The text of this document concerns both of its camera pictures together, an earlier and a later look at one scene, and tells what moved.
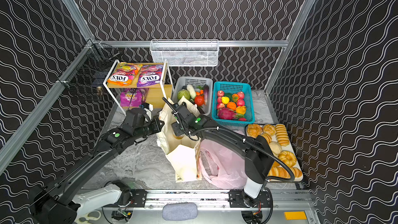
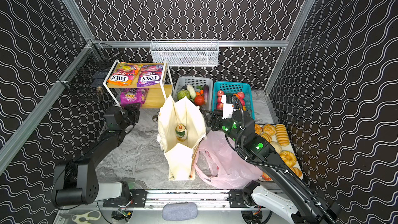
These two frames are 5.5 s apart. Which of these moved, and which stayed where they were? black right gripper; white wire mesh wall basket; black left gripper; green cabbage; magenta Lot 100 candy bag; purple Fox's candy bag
Moved: black left gripper; black right gripper
Stayed: green cabbage; white wire mesh wall basket; magenta Lot 100 candy bag; purple Fox's candy bag
